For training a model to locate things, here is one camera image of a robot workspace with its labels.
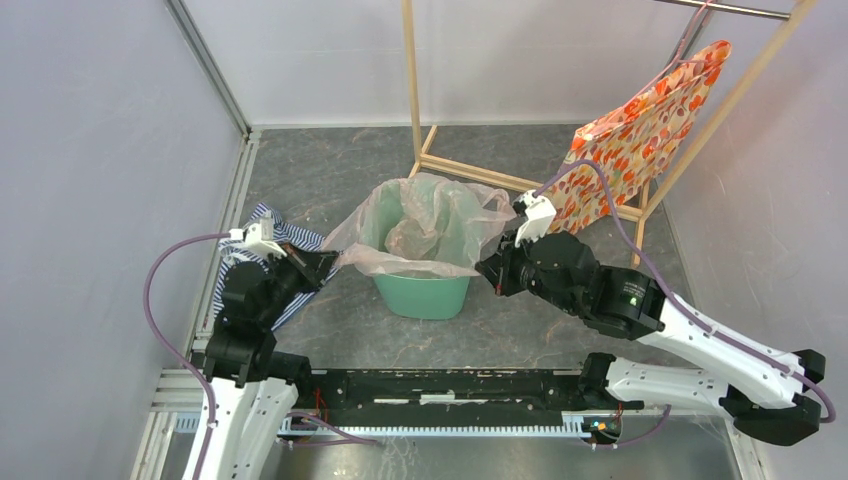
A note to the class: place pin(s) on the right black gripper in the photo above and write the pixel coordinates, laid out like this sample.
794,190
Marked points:
497,268

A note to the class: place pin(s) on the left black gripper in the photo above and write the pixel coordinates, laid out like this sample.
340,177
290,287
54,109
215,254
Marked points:
313,266

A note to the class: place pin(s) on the pink translucent trash bag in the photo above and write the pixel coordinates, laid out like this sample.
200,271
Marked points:
344,238

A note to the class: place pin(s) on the green plastic trash bin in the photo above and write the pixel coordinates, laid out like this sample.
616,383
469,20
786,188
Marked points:
424,291

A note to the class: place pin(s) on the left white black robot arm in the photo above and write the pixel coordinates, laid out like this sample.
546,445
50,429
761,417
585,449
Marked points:
250,385

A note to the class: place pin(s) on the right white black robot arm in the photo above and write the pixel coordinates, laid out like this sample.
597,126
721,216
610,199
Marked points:
761,390

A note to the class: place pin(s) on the floral orange hanging bag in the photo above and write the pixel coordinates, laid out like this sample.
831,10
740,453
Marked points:
634,143

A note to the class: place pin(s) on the metal hanging rod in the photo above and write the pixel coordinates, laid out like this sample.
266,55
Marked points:
732,9

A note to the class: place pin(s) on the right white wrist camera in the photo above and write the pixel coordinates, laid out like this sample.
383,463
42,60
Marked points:
538,213

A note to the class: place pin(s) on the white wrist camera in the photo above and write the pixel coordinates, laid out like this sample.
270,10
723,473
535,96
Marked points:
258,238
538,213

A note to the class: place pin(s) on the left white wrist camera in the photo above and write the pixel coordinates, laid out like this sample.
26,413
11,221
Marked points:
258,238

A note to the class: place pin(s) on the wooden clothes rack frame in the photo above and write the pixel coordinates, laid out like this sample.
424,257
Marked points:
649,199

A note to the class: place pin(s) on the metal corner post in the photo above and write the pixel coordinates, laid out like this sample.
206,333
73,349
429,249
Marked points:
194,38

